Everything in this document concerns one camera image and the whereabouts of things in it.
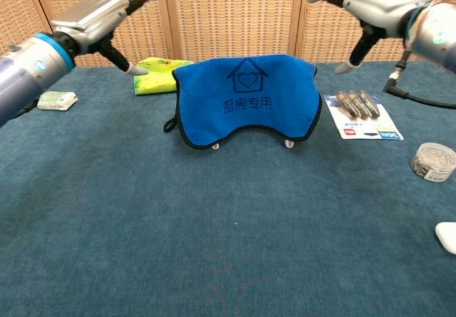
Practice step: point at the clear round jar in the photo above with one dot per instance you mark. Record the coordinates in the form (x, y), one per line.
(434, 162)

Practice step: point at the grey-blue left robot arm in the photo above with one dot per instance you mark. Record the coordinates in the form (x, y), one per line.
(25, 71)

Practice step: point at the blister card pack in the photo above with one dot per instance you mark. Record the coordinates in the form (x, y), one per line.
(356, 117)

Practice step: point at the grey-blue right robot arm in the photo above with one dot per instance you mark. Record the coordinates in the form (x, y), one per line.
(438, 35)

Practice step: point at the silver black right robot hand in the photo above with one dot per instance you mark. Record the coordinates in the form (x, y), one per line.
(381, 7)

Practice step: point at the small green white box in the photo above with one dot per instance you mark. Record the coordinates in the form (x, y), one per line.
(57, 100)

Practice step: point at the blue carpet table cover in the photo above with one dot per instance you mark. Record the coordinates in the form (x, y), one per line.
(142, 206)

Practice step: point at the green tissue pack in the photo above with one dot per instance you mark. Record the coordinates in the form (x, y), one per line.
(153, 78)

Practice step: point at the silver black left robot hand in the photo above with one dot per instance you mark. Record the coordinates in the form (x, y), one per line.
(89, 18)

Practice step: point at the blue cleaning cloth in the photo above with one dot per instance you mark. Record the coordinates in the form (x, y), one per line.
(249, 110)

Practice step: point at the woven bamboo folding screen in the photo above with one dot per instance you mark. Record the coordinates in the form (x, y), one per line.
(228, 18)

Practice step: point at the white rounded square object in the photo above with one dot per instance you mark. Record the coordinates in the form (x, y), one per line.
(447, 237)

